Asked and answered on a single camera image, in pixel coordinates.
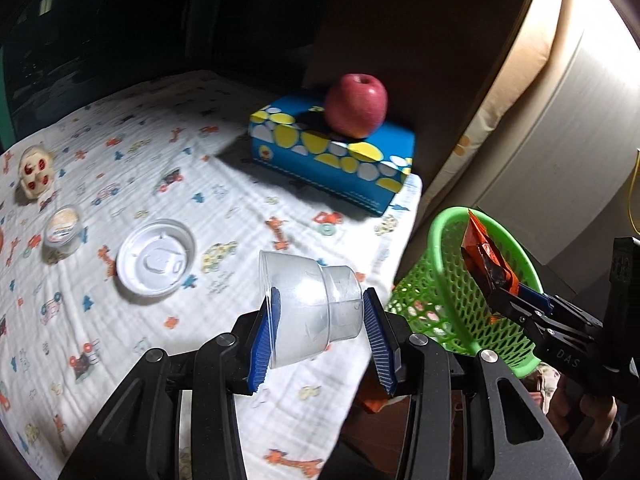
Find clear plastic cup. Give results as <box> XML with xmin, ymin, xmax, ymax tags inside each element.
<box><xmin>257</xmin><ymin>249</ymin><xmax>365</xmax><ymax>368</ymax></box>

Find printed white blanket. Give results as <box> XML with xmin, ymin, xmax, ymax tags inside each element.
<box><xmin>0</xmin><ymin>70</ymin><xmax>423</xmax><ymax>480</ymax></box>

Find yellow cable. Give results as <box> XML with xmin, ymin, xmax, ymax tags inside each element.
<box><xmin>630</xmin><ymin>147</ymin><xmax>640</xmax><ymax>236</ymax></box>

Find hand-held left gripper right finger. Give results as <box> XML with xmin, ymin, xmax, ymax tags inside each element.
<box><xmin>362</xmin><ymin>287</ymin><xmax>583</xmax><ymax>480</ymax></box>

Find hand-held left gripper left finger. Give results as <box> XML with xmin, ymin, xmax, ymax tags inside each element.
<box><xmin>57</xmin><ymin>287</ymin><xmax>283</xmax><ymax>480</ymax></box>

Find white plastic cup lid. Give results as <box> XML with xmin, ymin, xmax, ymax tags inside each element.
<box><xmin>116</xmin><ymin>218</ymin><xmax>197</xmax><ymax>295</ymax></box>

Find orange snack packet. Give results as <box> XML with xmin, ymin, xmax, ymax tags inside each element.
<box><xmin>461</xmin><ymin>210</ymin><xmax>518</xmax><ymax>326</ymax></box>

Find cream strawberry plush toy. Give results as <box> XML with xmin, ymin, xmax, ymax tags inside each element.
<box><xmin>17</xmin><ymin>146</ymin><xmax>56</xmax><ymax>201</ymax></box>

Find person's right hand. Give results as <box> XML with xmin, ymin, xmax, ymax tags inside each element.
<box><xmin>574</xmin><ymin>392</ymin><xmax>622</xmax><ymax>442</ymax></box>

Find beige cushion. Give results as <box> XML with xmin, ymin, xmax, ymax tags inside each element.
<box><xmin>425</xmin><ymin>0</ymin><xmax>558</xmax><ymax>201</ymax></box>

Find blue dotted tissue box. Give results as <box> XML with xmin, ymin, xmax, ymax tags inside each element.
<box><xmin>248</xmin><ymin>92</ymin><xmax>417</xmax><ymax>217</ymax></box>

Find red apple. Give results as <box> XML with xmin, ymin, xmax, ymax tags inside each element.
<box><xmin>324</xmin><ymin>73</ymin><xmax>389</xmax><ymax>139</ymax></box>

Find small sealed pudding cup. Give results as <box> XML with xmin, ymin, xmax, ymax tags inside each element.
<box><xmin>42</xmin><ymin>205</ymin><xmax>86</xmax><ymax>261</ymax></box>

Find green plastic mesh basket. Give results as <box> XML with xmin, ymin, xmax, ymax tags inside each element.
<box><xmin>389</xmin><ymin>206</ymin><xmax>546</xmax><ymax>380</ymax></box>

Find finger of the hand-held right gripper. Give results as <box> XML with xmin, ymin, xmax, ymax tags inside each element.
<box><xmin>487</xmin><ymin>287</ymin><xmax>556</xmax><ymax>343</ymax></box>
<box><xmin>517</xmin><ymin>284</ymin><xmax>601</xmax><ymax>328</ymax></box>

